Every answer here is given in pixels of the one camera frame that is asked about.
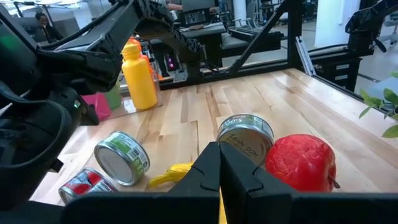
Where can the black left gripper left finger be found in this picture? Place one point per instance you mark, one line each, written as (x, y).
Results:
(155, 208)

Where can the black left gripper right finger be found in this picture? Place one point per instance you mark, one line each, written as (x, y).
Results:
(295, 208)

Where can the pink squeeze bottle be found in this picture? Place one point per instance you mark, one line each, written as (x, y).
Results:
(98, 105)

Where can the green squeeze bottle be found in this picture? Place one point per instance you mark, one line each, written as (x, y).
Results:
(114, 98)

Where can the yellow squeeze bottle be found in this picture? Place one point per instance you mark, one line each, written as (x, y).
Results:
(140, 81)

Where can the orange squeeze bottle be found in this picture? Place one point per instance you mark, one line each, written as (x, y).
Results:
(148, 62)

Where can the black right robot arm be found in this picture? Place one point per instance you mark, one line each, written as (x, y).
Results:
(118, 25)

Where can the yellow banana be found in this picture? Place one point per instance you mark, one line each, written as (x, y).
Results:
(171, 175)

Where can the large red apple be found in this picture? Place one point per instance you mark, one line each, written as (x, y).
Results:
(301, 163)

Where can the green label tin can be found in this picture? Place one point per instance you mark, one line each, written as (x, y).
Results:
(122, 158)

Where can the red label tin can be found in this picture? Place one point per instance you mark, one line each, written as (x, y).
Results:
(84, 185)

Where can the white label tin can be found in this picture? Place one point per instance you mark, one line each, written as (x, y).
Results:
(245, 140)

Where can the person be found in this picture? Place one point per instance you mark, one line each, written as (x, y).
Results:
(46, 28)

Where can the small clear plastic bin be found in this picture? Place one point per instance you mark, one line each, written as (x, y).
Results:
(157, 93)

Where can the black drawer cabinet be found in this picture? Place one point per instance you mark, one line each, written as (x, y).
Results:
(339, 71)

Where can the green leafy plant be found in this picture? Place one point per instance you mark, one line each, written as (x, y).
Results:
(390, 96)

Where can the computer with purple lights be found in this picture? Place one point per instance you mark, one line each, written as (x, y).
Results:
(171, 62)

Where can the black desk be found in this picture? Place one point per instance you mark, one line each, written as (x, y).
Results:
(205, 34)

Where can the tall black stand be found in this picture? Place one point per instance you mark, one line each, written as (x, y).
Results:
(367, 25)

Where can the black aluminium rig frame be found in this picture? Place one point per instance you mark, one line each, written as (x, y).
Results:
(293, 34)

